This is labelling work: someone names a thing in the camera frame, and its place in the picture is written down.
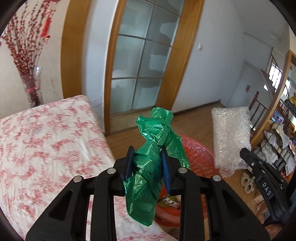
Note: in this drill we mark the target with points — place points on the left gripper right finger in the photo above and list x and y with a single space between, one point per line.
228 216

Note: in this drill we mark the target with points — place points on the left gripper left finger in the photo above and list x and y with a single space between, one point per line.
66 216

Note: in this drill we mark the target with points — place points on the green plastic bag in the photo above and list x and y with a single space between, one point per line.
144 186

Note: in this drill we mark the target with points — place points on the bubble wrap sheet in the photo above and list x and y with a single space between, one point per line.
231 133

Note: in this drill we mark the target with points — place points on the red plastic trash basket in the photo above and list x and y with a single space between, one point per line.
188 195

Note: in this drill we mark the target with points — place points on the white slippers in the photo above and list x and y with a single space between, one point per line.
247 183

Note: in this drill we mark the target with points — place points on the wooden display shelf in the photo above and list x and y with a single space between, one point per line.
274 137

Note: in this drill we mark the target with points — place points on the floral pink tablecloth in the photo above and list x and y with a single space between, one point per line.
42 149

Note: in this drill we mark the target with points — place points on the red wooden stair railing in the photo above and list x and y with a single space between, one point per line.
256 112

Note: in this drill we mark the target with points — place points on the glass vase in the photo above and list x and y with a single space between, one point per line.
32 86

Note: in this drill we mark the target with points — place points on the red berry branches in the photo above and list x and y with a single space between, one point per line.
27 32

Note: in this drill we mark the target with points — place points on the frosted glass sliding door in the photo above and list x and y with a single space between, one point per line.
146 35

